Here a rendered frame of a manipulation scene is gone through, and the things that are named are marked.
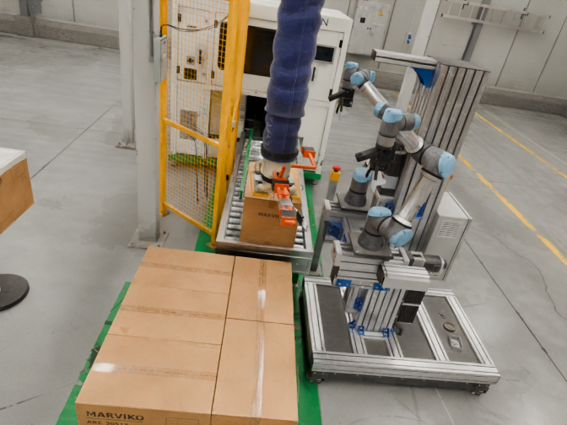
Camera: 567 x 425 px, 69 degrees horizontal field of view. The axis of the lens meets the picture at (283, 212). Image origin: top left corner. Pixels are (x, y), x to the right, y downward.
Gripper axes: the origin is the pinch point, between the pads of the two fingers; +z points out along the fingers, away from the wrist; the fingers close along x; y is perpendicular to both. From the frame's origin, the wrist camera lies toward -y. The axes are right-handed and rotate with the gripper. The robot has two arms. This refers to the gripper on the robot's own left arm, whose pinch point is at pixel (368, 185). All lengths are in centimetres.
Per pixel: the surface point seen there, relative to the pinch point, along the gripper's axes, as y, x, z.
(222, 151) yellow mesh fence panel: -77, 149, 55
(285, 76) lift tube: -41, 58, -30
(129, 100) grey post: -211, 358, 91
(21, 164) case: -202, 87, 57
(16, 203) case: -203, 74, 79
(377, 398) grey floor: 46, 1, 152
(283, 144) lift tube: -36, 59, 8
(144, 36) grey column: -136, 145, -24
